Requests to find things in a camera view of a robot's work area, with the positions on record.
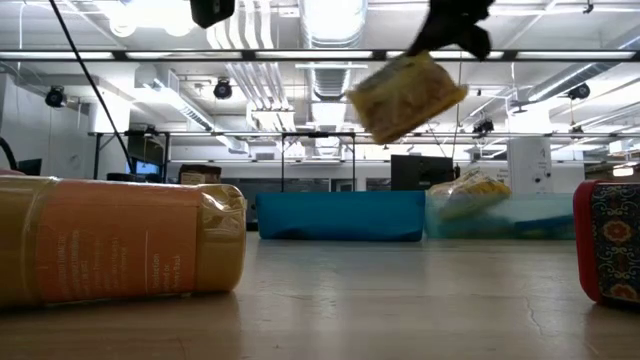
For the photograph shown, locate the small dark monitor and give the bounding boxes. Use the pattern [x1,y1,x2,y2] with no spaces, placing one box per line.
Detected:
[14,158,44,177]

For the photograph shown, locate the black ceiling light rail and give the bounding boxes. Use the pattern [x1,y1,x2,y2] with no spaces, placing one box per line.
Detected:
[0,48,640,63]

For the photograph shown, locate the blue plastic bin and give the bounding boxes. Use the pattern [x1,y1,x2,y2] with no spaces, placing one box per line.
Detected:
[255,189,427,243]

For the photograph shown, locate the thin hanging cable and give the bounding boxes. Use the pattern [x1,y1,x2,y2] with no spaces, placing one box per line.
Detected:
[451,59,464,161]

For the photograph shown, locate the orange spice bottle black cap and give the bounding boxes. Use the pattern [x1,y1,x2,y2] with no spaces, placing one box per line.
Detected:
[0,174,249,307]

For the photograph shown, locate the black background workstation frame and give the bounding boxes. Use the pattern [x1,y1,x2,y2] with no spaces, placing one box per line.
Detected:
[89,130,357,196]

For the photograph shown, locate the white room column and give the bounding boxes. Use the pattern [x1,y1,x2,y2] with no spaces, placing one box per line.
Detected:
[507,137,554,195]

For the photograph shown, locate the brown cardboard box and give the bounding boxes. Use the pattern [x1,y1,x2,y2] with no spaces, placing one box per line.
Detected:
[178,163,223,186]

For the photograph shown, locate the silver ventilation duct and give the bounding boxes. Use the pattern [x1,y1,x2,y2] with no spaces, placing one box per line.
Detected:
[298,0,370,101]

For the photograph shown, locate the dark monitor blue screen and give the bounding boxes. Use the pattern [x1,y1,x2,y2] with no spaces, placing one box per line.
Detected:
[126,134,166,181]

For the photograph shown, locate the yellow and silver ramen packet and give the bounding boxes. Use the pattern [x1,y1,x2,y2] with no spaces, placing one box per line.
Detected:
[427,169,514,221]

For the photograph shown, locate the red patterned spice tin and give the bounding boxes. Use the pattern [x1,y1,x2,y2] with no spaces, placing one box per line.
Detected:
[573,179,640,307]

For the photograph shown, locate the black computer monitor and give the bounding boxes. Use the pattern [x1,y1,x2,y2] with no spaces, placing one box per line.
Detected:
[390,154,459,192]

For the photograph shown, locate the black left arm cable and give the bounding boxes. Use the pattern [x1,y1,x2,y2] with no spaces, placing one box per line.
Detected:
[48,0,135,174]

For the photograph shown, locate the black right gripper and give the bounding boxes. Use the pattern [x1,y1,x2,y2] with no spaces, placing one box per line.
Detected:
[407,0,497,62]

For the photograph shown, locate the yellow Maruchan ramen packet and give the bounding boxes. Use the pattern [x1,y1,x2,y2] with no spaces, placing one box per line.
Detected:
[346,49,470,146]

